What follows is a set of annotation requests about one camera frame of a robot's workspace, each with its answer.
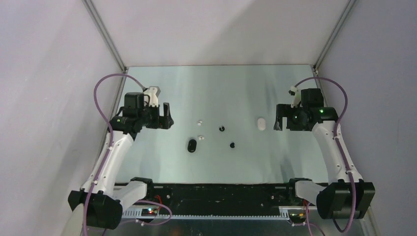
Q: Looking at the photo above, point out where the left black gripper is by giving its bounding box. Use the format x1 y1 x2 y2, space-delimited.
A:
138 102 173 129

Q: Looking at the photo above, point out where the white earbud charging case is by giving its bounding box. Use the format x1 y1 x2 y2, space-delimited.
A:
257 118 266 131

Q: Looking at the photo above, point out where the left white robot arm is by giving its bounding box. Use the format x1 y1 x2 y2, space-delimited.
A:
68 87 174 230

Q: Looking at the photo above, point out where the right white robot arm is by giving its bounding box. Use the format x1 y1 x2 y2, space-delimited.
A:
273 87 375 220

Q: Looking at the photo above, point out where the black earbud charging case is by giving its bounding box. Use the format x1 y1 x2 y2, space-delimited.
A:
187 139 197 153

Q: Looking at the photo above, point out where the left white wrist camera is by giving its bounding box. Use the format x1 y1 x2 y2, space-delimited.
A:
143 86 161 107

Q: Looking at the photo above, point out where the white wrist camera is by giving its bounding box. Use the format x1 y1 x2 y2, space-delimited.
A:
289 86 301 108
143 86 161 107

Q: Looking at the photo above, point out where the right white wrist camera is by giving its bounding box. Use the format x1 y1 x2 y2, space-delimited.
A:
289 86 301 108

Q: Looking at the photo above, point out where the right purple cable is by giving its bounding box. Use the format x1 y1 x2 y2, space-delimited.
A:
291 77 357 236

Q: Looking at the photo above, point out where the purple cable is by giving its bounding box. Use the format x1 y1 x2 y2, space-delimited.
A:
82 73 173 236
291 77 357 236

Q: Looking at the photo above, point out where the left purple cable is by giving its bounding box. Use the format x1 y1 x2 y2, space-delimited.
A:
82 73 173 236

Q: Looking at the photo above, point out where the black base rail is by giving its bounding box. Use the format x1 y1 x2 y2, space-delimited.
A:
123 183 306 219

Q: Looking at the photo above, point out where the right aluminium frame post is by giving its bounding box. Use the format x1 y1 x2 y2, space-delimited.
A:
312 0 357 75

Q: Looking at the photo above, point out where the aluminium frame post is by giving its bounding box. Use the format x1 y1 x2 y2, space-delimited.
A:
312 0 357 75
82 0 127 72

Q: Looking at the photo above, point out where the left aluminium frame post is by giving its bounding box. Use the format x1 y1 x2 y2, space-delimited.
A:
82 0 127 72

